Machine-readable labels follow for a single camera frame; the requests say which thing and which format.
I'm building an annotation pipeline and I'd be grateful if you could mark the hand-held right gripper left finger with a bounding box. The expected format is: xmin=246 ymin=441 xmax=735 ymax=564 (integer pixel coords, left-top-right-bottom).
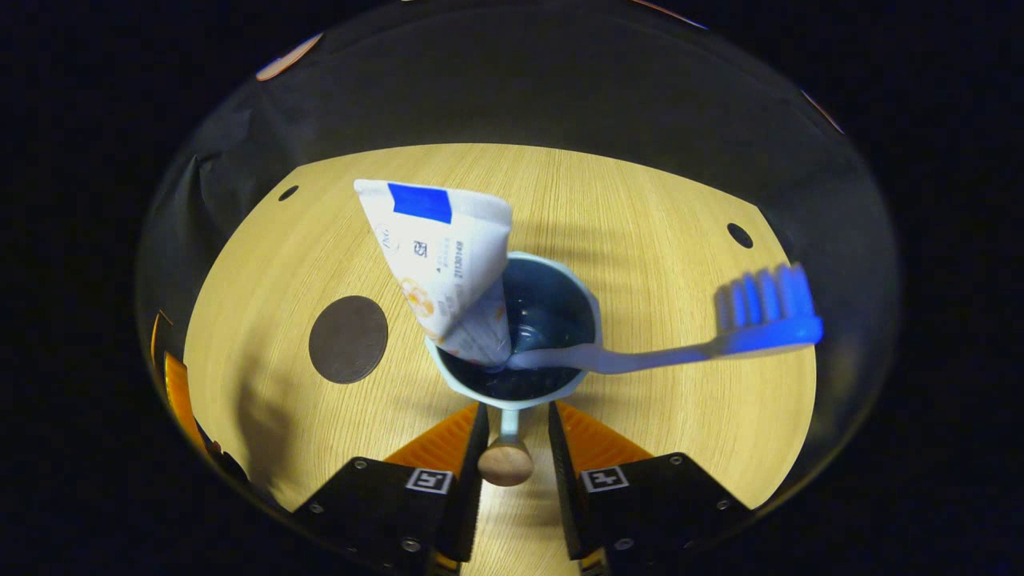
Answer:
xmin=292 ymin=402 xmax=490 ymax=576

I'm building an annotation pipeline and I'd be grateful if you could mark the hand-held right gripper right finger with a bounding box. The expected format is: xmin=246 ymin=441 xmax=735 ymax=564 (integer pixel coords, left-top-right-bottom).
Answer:
xmin=547 ymin=400 xmax=753 ymax=576

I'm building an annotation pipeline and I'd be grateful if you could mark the white toothbrush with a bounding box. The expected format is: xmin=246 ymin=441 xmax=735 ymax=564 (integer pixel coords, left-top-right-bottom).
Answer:
xmin=506 ymin=262 xmax=825 ymax=375

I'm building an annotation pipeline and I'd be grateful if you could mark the dark round coaster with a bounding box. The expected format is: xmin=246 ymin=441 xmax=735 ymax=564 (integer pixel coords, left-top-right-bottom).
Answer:
xmin=308 ymin=295 xmax=390 ymax=385

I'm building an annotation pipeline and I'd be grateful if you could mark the light blue cup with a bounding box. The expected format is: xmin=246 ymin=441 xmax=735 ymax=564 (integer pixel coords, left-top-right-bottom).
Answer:
xmin=424 ymin=250 xmax=602 ymax=487

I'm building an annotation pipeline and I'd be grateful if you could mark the white toothpaste tube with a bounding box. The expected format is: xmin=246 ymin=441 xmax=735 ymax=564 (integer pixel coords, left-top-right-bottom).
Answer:
xmin=354 ymin=178 xmax=514 ymax=367

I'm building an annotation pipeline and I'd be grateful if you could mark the black backdrop cloth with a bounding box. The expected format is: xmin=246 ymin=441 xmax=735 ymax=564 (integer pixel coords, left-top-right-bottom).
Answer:
xmin=136 ymin=0 xmax=901 ymax=513

